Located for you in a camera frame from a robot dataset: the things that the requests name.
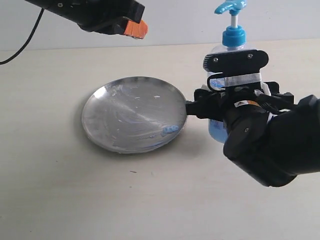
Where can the blue soap pump bottle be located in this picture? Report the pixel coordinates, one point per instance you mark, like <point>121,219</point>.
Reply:
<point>233,39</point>

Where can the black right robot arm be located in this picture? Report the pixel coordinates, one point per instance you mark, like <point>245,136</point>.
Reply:
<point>270,137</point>

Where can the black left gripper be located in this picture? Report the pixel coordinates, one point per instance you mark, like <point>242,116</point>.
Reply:
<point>108,17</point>

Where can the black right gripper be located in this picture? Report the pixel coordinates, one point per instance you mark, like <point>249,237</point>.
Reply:
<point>230,103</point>

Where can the blue soap blob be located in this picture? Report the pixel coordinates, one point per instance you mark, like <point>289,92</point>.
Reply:
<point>169,130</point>

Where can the round metal plate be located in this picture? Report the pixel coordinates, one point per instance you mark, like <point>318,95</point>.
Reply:
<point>127,115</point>

